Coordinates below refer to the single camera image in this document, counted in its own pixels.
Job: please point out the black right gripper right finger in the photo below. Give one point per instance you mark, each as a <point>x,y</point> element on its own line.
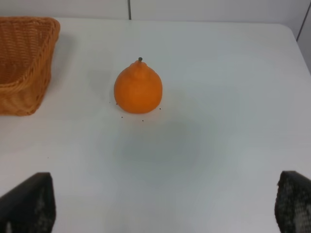
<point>293,203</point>

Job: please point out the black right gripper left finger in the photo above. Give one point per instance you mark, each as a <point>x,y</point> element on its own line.
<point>29,207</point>

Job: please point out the orange fruit with stem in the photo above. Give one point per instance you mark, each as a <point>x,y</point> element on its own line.
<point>138,88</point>

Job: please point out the orange wicker basket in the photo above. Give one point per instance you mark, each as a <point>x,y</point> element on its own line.
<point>26,51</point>

